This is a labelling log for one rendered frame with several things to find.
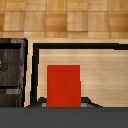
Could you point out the red cereal box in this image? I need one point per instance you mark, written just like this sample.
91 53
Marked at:
63 85

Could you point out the light wooden bin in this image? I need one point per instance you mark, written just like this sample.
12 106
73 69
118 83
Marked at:
103 73

